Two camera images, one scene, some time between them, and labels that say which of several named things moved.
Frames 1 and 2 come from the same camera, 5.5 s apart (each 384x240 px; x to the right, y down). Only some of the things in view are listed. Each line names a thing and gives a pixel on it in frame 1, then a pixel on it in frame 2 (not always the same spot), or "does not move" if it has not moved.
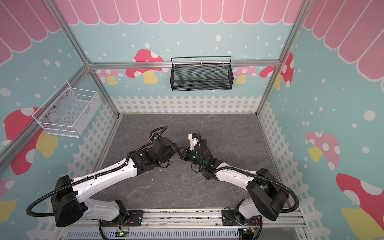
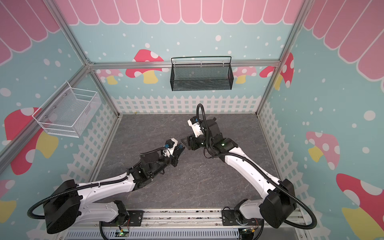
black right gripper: [186, 154] -> [193, 141]
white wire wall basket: [68, 111] does not move
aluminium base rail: [187, 219] does not move
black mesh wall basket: [199, 77] does not move
